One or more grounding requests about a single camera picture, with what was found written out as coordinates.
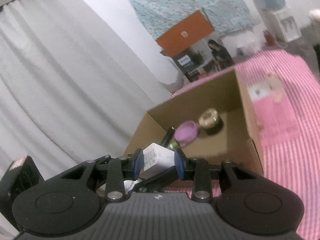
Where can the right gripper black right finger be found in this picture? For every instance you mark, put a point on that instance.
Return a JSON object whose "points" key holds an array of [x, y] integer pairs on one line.
{"points": [[200, 172]]}

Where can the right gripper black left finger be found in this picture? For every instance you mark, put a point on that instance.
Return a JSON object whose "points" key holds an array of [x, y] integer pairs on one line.
{"points": [[114, 171]]}

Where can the white power adapter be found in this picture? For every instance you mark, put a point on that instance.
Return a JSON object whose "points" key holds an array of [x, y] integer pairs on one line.
{"points": [[156, 160]]}

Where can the purple plastic bowl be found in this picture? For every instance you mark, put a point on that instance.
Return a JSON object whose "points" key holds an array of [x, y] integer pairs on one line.
{"points": [[186, 133]]}

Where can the black flashlight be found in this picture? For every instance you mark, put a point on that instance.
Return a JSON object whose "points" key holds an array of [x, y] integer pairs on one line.
{"points": [[168, 137]]}

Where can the white lotion bottle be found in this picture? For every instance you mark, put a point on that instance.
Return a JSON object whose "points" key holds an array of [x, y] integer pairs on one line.
{"points": [[129, 185]]}

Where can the brown cardboard box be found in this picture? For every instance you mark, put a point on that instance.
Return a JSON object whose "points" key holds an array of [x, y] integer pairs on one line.
{"points": [[222, 110]]}

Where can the white curtain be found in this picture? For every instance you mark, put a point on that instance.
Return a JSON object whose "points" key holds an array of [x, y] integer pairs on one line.
{"points": [[64, 100]]}

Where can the pink checkered tablecloth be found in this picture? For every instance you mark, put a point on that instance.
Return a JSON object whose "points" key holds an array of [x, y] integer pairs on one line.
{"points": [[285, 97]]}

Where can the orange black appliance box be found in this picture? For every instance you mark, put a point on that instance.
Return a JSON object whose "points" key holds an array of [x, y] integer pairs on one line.
{"points": [[194, 47]]}

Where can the red thermos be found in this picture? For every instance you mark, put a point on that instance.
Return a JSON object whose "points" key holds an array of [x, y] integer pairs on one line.
{"points": [[270, 41]]}

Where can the blue floral cloth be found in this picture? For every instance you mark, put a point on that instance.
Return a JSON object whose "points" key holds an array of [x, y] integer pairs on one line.
{"points": [[226, 16]]}

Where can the white water dispenser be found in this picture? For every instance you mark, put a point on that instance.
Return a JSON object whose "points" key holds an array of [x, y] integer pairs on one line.
{"points": [[280, 24]]}

